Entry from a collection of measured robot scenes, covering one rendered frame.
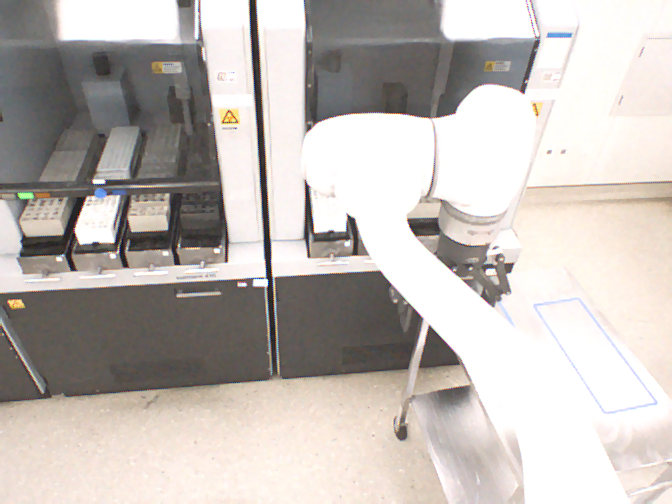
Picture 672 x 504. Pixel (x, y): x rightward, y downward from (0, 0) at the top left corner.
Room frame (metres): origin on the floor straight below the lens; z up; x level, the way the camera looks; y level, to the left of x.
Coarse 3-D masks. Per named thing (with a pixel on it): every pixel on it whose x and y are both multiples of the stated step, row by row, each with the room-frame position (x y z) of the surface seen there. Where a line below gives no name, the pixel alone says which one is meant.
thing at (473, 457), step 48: (480, 288) 1.06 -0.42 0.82; (528, 288) 1.07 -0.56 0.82; (576, 288) 1.08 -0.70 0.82; (528, 336) 0.89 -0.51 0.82; (576, 336) 0.90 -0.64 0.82; (480, 384) 0.74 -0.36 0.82; (576, 384) 0.75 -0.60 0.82; (624, 384) 0.76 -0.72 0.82; (432, 432) 0.91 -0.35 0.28; (480, 432) 0.92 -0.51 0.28; (624, 432) 0.63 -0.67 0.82; (480, 480) 0.76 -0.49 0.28
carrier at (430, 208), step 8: (424, 200) 1.38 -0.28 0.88; (432, 200) 1.38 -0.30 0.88; (440, 200) 1.39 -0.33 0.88; (416, 208) 1.36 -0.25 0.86; (424, 208) 1.37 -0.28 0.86; (432, 208) 1.37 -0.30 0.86; (408, 216) 1.36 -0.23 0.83; (416, 216) 1.36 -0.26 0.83; (424, 216) 1.37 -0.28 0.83; (432, 216) 1.37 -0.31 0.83
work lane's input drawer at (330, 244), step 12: (312, 228) 1.29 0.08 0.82; (348, 228) 1.31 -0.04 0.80; (312, 240) 1.25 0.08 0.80; (324, 240) 1.24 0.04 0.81; (336, 240) 1.25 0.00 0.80; (348, 240) 1.25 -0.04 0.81; (312, 252) 1.23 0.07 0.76; (324, 252) 1.24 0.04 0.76; (336, 252) 1.24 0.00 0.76; (348, 252) 1.25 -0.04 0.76; (324, 264) 1.20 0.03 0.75; (336, 264) 1.20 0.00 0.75
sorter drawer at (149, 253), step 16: (176, 208) 1.37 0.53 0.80; (176, 224) 1.30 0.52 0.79; (128, 240) 1.20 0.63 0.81; (144, 240) 1.20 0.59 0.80; (160, 240) 1.19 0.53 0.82; (128, 256) 1.14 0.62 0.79; (144, 256) 1.15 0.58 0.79; (160, 256) 1.16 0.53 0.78; (144, 272) 1.11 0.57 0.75; (160, 272) 1.12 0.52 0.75
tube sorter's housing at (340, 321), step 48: (288, 0) 1.37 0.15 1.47; (288, 48) 1.31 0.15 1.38; (288, 96) 1.31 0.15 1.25; (288, 144) 1.31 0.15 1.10; (288, 192) 1.31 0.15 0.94; (288, 240) 1.32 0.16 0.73; (288, 288) 1.22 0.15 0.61; (336, 288) 1.25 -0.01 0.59; (384, 288) 1.27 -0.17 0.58; (288, 336) 1.22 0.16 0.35; (336, 336) 1.25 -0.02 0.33; (384, 336) 1.28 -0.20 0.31; (432, 336) 1.31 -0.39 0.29
